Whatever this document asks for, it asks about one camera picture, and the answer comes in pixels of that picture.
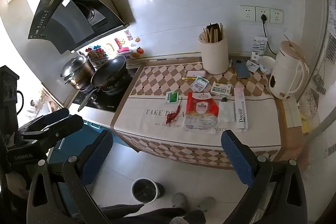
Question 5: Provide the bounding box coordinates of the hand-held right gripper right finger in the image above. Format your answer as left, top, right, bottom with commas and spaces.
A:
221, 130, 308, 224

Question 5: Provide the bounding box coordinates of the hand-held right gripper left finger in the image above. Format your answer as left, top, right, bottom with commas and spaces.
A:
26, 130, 114, 224

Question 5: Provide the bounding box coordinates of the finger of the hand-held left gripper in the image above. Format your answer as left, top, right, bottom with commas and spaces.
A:
21, 114, 84, 152
17, 108, 70, 134

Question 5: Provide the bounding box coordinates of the long white box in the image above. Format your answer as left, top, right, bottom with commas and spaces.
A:
234, 87, 249, 133

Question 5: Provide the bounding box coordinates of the white round bin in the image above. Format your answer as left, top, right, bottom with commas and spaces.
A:
132, 178, 165, 204

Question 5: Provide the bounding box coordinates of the red and clear plastic bag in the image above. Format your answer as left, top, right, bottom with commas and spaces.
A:
183, 92, 219, 132

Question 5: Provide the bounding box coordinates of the small white box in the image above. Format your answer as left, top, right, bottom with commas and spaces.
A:
210, 81, 233, 97

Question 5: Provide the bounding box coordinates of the green and white packet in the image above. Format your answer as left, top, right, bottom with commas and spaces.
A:
164, 91, 179, 104

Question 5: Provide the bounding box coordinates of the person's left forearm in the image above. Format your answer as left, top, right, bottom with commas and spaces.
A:
0, 170, 30, 224

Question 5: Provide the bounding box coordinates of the blue base cabinet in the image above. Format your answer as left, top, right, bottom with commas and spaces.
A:
49, 119, 138, 203

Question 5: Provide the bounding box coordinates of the steel pot with lid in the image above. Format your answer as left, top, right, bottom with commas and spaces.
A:
60, 55, 96, 91

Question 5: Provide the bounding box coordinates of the black glass cooktop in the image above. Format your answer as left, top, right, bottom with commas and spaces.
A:
72, 68, 139, 113

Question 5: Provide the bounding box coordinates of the checkered tablecloth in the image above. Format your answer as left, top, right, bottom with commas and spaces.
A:
110, 57, 282, 170

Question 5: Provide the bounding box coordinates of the grey fuzzy slipper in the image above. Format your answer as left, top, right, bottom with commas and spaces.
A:
171, 193, 189, 210

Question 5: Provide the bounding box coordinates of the white ribbed folded sheet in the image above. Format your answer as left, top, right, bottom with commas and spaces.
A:
284, 97, 303, 128

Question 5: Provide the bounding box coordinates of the black frying pan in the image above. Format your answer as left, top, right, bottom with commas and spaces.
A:
78, 56, 128, 112

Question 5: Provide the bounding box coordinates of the red crumpled wrapper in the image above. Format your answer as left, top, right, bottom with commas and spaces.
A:
165, 100, 184, 124

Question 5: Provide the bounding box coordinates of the white sachet with green print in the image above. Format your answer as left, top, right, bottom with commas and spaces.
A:
191, 76, 209, 92

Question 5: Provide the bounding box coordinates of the blue smartphone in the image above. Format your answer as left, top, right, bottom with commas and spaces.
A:
233, 59, 254, 79

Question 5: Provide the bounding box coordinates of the small white card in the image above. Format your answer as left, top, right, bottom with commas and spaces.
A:
246, 61, 259, 73

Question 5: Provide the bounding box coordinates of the white card with yellow strip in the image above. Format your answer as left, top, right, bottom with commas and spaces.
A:
181, 70, 207, 81

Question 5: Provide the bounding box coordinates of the black range hood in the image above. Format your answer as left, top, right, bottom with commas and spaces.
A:
27, 0, 130, 55

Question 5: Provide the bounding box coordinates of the white bowl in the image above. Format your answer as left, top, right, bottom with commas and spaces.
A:
258, 56, 276, 75

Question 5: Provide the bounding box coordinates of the cream electric kettle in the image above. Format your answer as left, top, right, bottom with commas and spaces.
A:
268, 40, 310, 101

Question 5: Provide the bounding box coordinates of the cream chopstick holder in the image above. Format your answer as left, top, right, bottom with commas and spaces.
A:
198, 31, 230, 75

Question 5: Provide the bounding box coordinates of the white printed carton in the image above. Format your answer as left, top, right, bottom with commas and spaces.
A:
251, 37, 267, 61

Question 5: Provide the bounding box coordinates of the patterned cloth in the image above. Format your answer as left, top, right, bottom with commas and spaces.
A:
299, 27, 336, 135

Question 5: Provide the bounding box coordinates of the bundle of wooden chopsticks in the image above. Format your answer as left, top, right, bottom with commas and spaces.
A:
203, 22, 224, 43

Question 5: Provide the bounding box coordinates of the group of colourful wall stickers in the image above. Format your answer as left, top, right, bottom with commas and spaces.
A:
84, 29, 145, 60

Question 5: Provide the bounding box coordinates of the black plug with cable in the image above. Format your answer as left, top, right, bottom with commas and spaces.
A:
260, 14, 279, 57

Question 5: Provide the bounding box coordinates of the white wall outlet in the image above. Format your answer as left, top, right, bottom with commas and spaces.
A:
239, 5, 257, 22
255, 6, 271, 23
269, 8, 284, 25

